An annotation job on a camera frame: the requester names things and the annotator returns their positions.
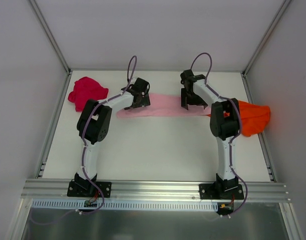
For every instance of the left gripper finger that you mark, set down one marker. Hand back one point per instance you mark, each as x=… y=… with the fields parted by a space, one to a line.
x=144 y=100
x=134 y=105

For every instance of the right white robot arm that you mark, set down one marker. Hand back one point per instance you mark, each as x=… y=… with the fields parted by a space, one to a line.
x=226 y=176

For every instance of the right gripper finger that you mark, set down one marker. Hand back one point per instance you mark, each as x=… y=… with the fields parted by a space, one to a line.
x=196 y=100
x=184 y=98

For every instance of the aluminium frame post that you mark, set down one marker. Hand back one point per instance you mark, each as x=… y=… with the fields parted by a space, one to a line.
x=268 y=33
x=48 y=33

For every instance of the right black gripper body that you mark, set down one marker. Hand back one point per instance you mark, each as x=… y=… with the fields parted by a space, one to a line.
x=192 y=99

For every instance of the pink t shirt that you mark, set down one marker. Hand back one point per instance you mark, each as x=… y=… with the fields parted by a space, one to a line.
x=163 y=105

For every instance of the right aluminium frame post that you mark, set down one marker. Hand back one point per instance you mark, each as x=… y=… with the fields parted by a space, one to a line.
x=268 y=33

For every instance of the aluminium side rail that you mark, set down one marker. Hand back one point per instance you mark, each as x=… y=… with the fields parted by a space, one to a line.
x=261 y=136
x=52 y=127

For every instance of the red t shirt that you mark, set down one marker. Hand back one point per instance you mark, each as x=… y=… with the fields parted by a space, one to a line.
x=84 y=89

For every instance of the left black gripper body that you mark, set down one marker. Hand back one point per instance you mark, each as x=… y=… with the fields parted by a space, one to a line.
x=142 y=100

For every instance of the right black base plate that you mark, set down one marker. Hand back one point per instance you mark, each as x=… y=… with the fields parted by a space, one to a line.
x=208 y=191

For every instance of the right aluminium side rail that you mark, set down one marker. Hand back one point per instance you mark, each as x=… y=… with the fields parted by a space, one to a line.
x=261 y=136

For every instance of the left aluminium frame post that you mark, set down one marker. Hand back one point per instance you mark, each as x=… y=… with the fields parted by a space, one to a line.
x=48 y=33

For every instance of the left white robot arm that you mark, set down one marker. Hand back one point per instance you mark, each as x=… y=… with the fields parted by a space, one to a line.
x=93 y=126

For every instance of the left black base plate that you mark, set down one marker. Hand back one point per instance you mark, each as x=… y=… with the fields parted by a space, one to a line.
x=89 y=190

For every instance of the white slotted cable duct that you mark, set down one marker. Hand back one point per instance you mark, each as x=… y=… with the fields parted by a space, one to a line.
x=198 y=206

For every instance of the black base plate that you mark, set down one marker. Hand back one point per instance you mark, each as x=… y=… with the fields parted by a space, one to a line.
x=89 y=190
x=208 y=191

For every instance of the aluminium front rail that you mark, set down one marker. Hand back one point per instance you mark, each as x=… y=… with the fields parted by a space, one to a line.
x=179 y=191

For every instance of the orange t shirt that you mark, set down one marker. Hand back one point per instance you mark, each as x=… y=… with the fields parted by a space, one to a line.
x=255 y=117

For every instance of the left aluminium side rail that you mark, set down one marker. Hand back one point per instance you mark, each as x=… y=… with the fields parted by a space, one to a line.
x=52 y=127

